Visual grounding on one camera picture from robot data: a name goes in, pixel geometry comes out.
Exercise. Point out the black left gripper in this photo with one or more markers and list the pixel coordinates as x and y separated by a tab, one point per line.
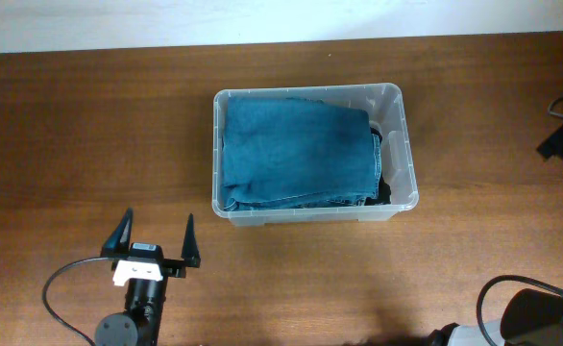
175	264

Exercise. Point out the dark blue jeans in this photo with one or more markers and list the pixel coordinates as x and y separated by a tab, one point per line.
297	153

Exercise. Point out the black garment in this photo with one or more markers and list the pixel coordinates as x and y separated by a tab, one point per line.
384	192

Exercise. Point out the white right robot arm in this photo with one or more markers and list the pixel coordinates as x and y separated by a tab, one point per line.
534	316

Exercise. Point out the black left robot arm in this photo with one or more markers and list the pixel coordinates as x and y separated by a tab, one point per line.
138	324

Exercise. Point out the clear plastic storage bin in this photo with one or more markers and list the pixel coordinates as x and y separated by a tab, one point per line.
385	105

